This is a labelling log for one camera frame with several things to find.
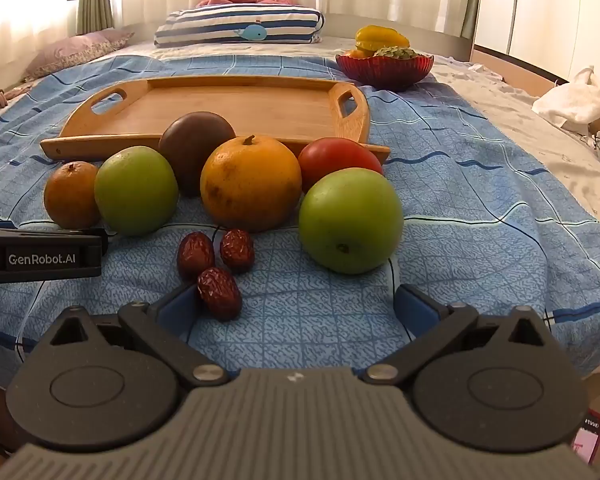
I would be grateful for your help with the red date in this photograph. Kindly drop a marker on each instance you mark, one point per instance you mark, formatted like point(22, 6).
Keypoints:
point(237, 250)
point(220, 292)
point(195, 255)

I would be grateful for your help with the green custard apple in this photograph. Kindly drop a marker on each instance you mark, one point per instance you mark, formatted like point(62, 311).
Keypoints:
point(395, 52)

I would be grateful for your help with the striped whale pillow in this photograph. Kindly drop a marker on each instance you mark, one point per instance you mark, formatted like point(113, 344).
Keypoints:
point(230, 25)

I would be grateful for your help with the wooden bed frame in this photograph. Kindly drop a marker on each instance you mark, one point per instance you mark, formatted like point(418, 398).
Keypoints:
point(510, 67)

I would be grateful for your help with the purple floral pillow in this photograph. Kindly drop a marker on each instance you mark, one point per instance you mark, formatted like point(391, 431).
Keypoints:
point(75, 52)

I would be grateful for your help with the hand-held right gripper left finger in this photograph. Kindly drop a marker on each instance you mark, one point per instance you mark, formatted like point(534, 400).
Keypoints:
point(180, 306)

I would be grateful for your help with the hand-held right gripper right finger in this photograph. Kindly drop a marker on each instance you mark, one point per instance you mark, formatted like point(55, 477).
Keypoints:
point(414, 310)

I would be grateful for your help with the yellow starfruit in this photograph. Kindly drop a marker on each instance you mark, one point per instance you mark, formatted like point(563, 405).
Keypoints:
point(380, 37)

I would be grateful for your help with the white cloth bag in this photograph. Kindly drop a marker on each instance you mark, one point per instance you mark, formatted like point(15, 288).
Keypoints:
point(570, 100)

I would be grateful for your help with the red glass bowl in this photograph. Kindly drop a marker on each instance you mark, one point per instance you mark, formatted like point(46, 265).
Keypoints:
point(385, 72)

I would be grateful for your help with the small orange tangerine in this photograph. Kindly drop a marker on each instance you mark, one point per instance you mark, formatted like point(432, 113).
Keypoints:
point(359, 53)

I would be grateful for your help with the red tomato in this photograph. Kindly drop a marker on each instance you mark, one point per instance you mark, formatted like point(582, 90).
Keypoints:
point(335, 157)

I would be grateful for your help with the dark purple passion fruit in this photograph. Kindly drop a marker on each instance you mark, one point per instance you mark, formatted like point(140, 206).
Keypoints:
point(195, 140)

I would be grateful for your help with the wooden tray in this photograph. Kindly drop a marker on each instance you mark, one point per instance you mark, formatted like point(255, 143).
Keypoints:
point(240, 105)

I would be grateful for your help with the small brown orange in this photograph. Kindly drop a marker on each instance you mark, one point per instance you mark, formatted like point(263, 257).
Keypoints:
point(70, 195)

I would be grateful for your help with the white wardrobe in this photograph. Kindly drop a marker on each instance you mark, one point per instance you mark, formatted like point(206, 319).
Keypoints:
point(555, 5)

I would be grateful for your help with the red flat device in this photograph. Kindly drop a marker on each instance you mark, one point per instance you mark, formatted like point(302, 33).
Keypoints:
point(587, 440)

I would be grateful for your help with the blue plaid blanket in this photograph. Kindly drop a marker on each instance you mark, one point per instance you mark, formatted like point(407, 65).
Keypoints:
point(480, 200)

